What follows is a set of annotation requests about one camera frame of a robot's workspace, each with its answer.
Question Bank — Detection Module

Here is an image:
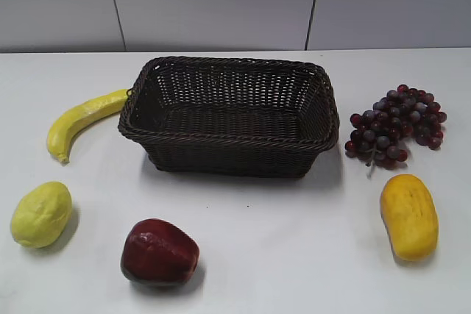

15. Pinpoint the dark red apple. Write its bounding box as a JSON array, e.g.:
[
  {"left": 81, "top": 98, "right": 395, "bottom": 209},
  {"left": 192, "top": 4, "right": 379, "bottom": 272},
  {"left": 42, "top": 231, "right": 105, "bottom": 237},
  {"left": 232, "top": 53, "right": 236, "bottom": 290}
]
[{"left": 120, "top": 218, "right": 200, "bottom": 287}]

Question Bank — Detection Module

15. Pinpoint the purple red grape bunch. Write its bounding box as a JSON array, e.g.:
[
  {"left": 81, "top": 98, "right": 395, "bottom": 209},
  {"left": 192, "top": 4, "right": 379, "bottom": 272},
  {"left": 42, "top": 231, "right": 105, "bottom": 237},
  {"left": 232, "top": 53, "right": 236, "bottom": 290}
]
[{"left": 344, "top": 84, "right": 447, "bottom": 174}]

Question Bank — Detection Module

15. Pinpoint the orange yellow mango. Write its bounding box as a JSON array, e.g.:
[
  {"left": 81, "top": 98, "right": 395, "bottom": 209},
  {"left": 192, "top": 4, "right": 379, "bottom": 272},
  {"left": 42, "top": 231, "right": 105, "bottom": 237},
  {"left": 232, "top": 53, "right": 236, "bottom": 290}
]
[{"left": 380, "top": 174, "right": 439, "bottom": 262}]

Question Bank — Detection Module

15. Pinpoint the dark woven wicker basket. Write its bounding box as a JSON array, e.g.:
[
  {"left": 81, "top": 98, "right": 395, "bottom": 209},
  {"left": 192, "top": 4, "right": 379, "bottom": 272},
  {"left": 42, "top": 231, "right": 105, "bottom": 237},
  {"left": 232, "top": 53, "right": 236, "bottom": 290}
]
[{"left": 118, "top": 56, "right": 339, "bottom": 178}]

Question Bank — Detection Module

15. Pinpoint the yellow banana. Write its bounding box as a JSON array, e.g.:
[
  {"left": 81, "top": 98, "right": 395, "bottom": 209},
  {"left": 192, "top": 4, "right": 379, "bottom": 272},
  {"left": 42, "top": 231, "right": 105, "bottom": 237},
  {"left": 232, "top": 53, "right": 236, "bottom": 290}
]
[{"left": 46, "top": 89, "right": 128, "bottom": 165}]

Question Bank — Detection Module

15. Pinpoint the pale yellow lemon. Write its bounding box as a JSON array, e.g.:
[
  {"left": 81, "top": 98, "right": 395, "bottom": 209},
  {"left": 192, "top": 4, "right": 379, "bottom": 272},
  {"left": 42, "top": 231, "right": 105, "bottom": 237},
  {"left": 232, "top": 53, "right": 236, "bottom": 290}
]
[{"left": 10, "top": 181, "right": 72, "bottom": 249}]

